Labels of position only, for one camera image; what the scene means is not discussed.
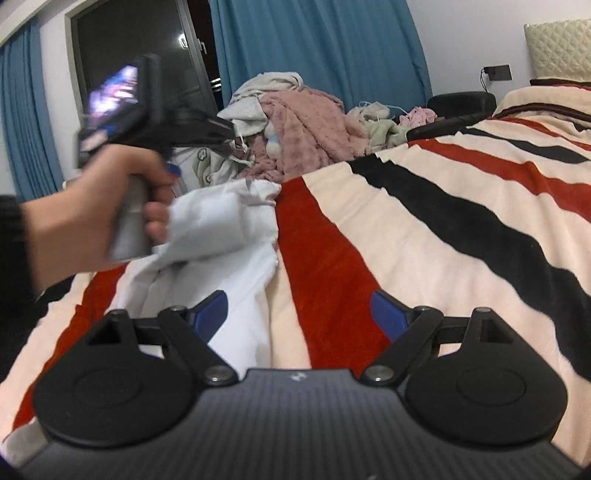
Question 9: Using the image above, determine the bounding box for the cream quilted headboard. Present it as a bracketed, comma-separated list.
[523, 18, 591, 80]

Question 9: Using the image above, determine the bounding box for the striped blanket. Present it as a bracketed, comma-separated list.
[0, 84, 591, 462]

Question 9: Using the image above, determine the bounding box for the person's left hand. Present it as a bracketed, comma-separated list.
[21, 147, 180, 296]

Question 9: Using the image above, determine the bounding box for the beige white garment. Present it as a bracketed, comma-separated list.
[216, 71, 306, 140]

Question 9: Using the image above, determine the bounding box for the pale green garment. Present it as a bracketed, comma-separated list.
[346, 102, 413, 151]

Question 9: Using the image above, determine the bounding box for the narrow blue curtain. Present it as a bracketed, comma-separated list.
[0, 18, 66, 198]

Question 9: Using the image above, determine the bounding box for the pink fuzzy blanket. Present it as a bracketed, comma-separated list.
[240, 88, 376, 184]

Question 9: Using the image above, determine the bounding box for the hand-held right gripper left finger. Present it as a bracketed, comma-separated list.
[87, 290, 240, 387]

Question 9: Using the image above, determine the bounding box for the small pink garment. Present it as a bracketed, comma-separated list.
[399, 106, 437, 131]

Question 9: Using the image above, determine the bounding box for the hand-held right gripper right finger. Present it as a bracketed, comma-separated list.
[359, 290, 514, 388]

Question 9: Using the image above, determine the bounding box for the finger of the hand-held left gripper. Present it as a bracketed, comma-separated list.
[178, 111, 236, 136]
[173, 135, 234, 155]

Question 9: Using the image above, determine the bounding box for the black padded chair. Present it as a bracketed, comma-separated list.
[406, 91, 498, 140]

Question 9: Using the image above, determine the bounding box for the black wall socket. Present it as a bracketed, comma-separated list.
[480, 65, 513, 84]

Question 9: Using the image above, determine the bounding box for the white cartoon print cloth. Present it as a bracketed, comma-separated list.
[173, 147, 252, 188]

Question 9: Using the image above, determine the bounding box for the wide blue curtain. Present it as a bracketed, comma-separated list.
[208, 0, 433, 114]

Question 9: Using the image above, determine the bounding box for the dark glass window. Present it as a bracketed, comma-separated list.
[65, 0, 223, 139]

